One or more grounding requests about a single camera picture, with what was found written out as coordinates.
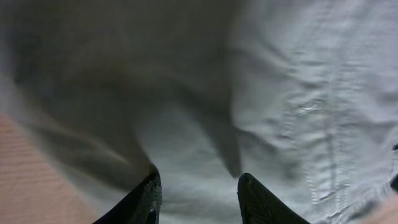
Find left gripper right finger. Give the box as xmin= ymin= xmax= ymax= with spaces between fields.
xmin=237 ymin=173 xmax=310 ymax=224

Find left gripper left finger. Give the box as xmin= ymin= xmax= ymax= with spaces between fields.
xmin=93 ymin=169 xmax=162 ymax=224

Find grey shorts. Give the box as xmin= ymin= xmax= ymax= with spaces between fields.
xmin=1 ymin=0 xmax=397 ymax=223

